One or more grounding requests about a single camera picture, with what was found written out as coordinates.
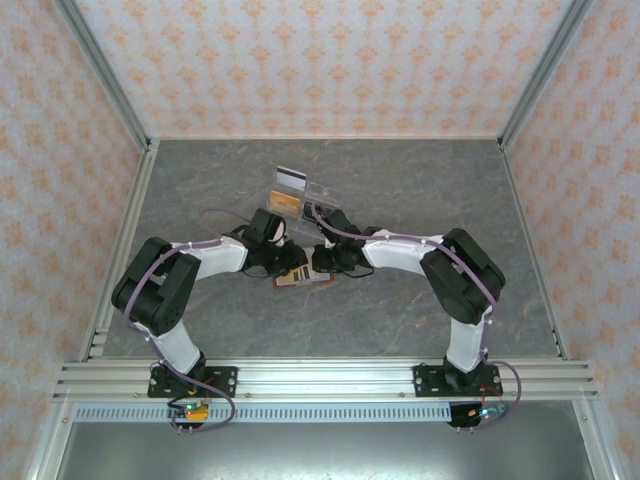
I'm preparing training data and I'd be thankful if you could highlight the aluminium frame leg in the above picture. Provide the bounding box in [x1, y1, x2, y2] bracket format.
[572, 399, 616, 480]
[27, 399, 76, 480]

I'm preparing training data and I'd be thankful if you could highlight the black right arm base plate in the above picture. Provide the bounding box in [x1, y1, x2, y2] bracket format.
[413, 364, 501, 399]

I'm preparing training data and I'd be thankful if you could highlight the left controller circuit board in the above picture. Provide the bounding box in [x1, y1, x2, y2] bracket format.
[167, 399, 211, 427]

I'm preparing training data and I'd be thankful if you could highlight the white magnetic stripe card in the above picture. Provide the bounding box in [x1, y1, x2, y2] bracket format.
[274, 166, 308, 192]

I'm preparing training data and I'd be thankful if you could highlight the clear acrylic card stand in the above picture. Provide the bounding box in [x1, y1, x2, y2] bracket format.
[266, 165, 347, 241]

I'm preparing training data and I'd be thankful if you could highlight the aluminium mounting rail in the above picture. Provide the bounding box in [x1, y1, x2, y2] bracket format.
[52, 357, 599, 401]

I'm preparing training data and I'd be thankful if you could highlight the orange card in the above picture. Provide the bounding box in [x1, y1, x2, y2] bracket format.
[268, 189, 302, 216]

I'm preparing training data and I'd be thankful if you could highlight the aluminium frame post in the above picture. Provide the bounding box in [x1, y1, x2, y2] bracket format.
[498, 0, 597, 151]
[52, 0, 154, 151]

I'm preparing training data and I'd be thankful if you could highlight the brown leather card holder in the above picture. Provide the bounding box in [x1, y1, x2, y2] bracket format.
[271, 267, 337, 291]

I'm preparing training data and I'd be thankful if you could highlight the grey metal panel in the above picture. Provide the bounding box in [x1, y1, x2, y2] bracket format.
[49, 422, 591, 480]

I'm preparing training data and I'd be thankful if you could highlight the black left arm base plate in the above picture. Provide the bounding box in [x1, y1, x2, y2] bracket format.
[147, 366, 239, 399]

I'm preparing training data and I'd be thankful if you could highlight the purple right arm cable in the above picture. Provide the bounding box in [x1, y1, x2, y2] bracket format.
[302, 199, 526, 431]

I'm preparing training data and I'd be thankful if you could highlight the controller circuit board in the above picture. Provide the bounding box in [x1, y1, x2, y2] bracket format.
[167, 399, 211, 427]
[449, 399, 511, 429]

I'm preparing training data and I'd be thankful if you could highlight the aluminium table edge rail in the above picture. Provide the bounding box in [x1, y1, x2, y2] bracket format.
[77, 139, 161, 364]
[498, 139, 572, 362]

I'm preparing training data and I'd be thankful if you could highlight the slotted grey cable duct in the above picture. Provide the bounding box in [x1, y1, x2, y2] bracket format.
[73, 402, 509, 424]

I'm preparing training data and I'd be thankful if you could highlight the right controller circuit board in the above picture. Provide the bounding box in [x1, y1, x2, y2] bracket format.
[449, 399, 511, 429]

